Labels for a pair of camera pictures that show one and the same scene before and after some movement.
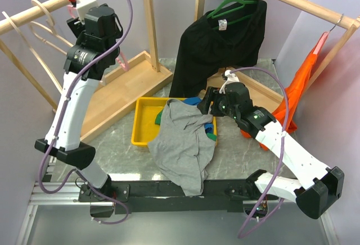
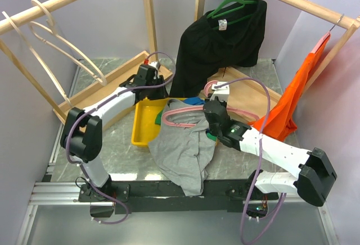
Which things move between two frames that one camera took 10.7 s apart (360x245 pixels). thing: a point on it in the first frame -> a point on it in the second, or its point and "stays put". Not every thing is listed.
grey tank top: [183, 150] stays put
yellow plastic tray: [145, 130] stays put
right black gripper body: [231, 111] -> [212, 130]
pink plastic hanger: [124, 66] -> [199, 107]
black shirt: [230, 36] stays put
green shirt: [211, 136] stays put
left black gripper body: [78, 28] -> [156, 92]
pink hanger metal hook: [337, 22] stays put
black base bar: [148, 197] stays put
